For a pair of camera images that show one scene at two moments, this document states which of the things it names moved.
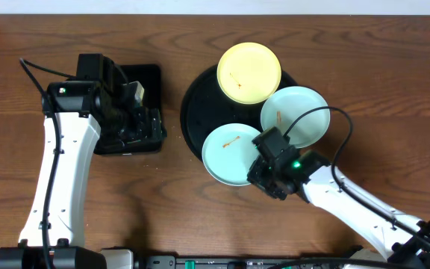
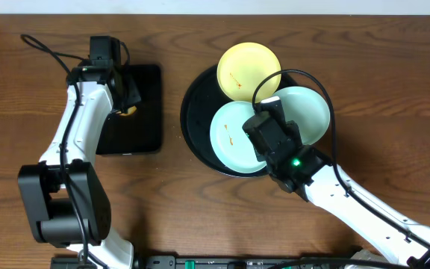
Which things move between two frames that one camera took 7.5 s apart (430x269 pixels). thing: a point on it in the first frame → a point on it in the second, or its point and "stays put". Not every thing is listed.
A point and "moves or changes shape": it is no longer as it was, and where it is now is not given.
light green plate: [228, 152] moves or changes shape
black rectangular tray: [145, 133] stays put
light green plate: [283, 105] stays put
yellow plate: [248, 73] stays put
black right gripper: [261, 178] → [260, 129]
